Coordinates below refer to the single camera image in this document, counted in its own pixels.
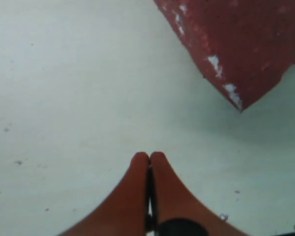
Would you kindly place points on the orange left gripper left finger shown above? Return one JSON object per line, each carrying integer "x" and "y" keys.
{"x": 123, "y": 212}

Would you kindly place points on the red brick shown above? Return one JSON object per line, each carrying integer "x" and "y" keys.
{"x": 242, "y": 47}

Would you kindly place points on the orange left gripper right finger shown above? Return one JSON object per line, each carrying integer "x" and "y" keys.
{"x": 177, "y": 211}

